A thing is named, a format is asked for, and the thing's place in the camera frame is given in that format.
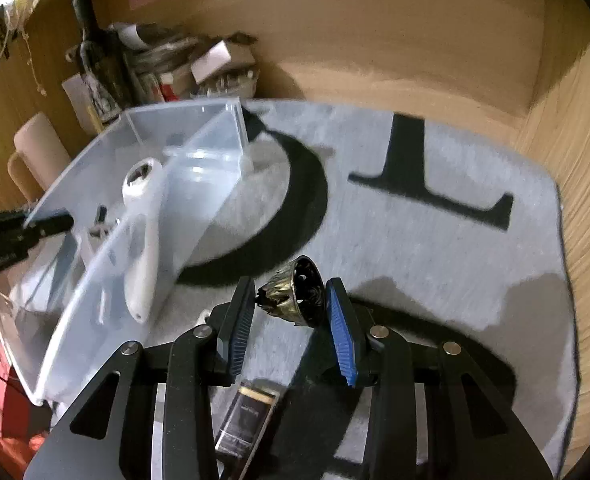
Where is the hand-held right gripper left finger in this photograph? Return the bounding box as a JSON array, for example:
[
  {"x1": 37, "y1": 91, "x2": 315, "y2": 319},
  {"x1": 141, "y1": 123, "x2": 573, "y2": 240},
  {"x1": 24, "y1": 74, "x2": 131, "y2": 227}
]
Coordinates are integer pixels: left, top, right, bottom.
[{"x1": 22, "y1": 276, "x2": 256, "y2": 480}]

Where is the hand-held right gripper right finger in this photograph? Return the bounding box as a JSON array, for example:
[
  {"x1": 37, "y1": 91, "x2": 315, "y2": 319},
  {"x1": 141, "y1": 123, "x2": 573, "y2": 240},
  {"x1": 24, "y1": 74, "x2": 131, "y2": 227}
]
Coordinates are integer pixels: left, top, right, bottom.
[{"x1": 325, "y1": 277, "x2": 550, "y2": 480}]

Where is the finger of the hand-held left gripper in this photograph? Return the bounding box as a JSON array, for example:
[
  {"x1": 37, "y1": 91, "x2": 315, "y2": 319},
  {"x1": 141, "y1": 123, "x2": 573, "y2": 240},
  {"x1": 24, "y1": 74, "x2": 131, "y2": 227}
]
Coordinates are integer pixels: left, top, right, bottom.
[{"x1": 24, "y1": 213, "x2": 74, "y2": 242}]

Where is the clear plastic storage box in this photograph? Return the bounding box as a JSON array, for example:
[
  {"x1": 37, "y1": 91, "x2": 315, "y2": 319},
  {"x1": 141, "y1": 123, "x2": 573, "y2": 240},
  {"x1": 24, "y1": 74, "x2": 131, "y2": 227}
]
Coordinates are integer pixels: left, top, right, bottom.
[{"x1": 0, "y1": 98, "x2": 256, "y2": 407}]

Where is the white handled round tool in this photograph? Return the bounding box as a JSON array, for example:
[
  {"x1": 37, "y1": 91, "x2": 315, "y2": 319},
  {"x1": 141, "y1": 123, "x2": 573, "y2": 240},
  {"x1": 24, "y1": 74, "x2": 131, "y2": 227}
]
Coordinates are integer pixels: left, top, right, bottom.
[{"x1": 121, "y1": 156, "x2": 168, "y2": 322}]

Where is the black rectangular lighter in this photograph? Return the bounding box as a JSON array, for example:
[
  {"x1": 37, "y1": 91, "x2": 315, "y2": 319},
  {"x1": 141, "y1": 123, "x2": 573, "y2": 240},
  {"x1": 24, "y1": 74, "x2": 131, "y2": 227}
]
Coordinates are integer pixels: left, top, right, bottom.
[{"x1": 213, "y1": 381, "x2": 282, "y2": 464}]

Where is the grey mat with black letters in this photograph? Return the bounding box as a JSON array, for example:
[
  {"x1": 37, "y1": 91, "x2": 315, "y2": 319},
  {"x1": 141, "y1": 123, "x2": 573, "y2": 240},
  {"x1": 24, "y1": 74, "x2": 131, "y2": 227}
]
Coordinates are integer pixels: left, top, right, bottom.
[{"x1": 140, "y1": 100, "x2": 582, "y2": 480}]

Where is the red cloth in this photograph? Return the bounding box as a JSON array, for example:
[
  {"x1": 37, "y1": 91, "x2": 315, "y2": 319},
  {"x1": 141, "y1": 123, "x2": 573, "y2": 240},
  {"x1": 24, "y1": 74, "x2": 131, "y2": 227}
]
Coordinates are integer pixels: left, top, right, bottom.
[{"x1": 0, "y1": 344, "x2": 52, "y2": 462}]

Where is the dark wine bottle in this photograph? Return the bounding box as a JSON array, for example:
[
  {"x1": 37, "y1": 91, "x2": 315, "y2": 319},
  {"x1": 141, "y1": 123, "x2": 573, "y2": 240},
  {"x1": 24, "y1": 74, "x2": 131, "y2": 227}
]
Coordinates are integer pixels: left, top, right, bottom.
[{"x1": 72, "y1": 0, "x2": 136, "y2": 112}]

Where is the rolled grey paper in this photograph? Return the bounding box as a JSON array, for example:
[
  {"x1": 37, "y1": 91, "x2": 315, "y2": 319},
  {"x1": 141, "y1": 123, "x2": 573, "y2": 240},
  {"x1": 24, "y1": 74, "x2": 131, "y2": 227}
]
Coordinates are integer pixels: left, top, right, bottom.
[{"x1": 107, "y1": 22, "x2": 148, "y2": 49}]

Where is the small white box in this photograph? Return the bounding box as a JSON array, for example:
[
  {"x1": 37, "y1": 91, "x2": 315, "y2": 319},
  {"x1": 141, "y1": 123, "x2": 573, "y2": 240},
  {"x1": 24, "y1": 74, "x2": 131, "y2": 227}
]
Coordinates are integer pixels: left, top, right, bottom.
[{"x1": 189, "y1": 40, "x2": 234, "y2": 84}]

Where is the pink mug with handle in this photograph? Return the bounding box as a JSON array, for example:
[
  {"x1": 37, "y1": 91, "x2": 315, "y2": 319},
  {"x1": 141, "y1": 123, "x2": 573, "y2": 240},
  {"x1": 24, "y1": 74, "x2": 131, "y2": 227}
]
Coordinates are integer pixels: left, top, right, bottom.
[{"x1": 7, "y1": 112, "x2": 74, "y2": 207}]

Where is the beaded string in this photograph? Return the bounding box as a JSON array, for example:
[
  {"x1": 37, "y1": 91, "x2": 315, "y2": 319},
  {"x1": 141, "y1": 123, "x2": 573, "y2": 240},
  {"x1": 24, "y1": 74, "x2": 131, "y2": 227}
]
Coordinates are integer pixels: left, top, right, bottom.
[{"x1": 20, "y1": 29, "x2": 46, "y2": 96}]

